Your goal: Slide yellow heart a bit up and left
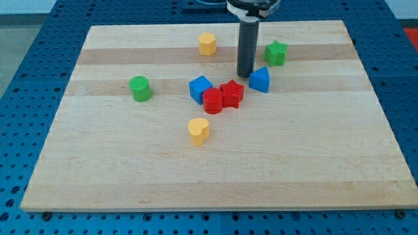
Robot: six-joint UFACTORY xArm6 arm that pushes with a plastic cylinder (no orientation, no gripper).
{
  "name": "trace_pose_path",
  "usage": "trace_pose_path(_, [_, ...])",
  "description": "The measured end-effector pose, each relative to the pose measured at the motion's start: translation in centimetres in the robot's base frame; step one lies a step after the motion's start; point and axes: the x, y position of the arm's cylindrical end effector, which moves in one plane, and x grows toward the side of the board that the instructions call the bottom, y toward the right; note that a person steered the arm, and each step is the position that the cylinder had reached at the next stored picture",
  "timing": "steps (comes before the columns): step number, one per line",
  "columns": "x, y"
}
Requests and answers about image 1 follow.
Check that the wooden board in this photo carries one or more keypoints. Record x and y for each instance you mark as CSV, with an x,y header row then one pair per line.
x,y
318,140

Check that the red cylinder block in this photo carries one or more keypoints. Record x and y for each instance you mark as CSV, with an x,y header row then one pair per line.
x,y
212,100

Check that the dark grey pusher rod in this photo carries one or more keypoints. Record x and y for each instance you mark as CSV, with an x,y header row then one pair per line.
x,y
247,45

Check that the blue cube block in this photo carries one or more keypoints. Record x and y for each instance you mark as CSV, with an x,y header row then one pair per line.
x,y
197,87

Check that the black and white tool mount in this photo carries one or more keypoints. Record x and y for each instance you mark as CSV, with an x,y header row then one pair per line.
x,y
253,8

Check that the yellow hexagon block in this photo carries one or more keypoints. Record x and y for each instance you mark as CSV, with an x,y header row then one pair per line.
x,y
207,44

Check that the blue triangle block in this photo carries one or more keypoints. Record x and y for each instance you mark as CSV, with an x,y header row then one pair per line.
x,y
260,80

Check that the green cylinder block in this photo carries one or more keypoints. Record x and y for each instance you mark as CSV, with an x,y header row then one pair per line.
x,y
140,88

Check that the red star block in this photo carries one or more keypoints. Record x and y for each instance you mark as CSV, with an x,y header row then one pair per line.
x,y
233,94

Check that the green star block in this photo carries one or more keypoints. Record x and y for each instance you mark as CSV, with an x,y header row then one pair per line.
x,y
275,54

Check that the yellow heart block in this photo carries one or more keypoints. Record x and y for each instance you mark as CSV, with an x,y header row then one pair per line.
x,y
199,130

